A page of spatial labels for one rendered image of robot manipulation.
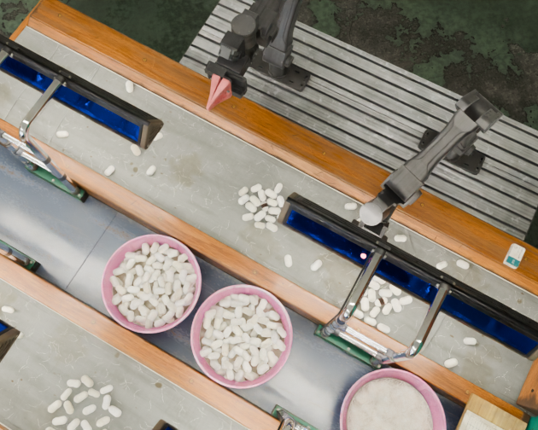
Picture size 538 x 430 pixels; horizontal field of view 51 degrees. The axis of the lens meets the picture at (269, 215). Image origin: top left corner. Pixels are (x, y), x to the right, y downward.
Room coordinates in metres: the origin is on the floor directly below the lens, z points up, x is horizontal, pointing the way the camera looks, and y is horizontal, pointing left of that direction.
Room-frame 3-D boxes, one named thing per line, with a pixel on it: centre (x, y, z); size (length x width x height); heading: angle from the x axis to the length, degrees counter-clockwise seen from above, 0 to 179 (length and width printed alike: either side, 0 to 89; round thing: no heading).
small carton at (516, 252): (0.37, -0.67, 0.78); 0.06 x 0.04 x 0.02; 153
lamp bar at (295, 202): (0.25, -0.31, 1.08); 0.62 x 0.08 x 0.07; 63
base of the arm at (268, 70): (0.97, -0.01, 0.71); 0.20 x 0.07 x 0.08; 65
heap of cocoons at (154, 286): (0.25, 0.30, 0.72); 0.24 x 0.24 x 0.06
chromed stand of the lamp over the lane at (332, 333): (0.18, -0.27, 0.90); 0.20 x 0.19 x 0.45; 63
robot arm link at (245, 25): (0.80, 0.06, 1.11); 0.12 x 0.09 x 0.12; 155
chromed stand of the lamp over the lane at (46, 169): (0.61, 0.60, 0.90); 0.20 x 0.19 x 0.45; 63
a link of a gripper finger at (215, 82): (0.65, 0.13, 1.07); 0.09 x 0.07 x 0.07; 155
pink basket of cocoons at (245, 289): (0.12, 0.05, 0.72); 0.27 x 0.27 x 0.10
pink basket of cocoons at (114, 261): (0.25, 0.30, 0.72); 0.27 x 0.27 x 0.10
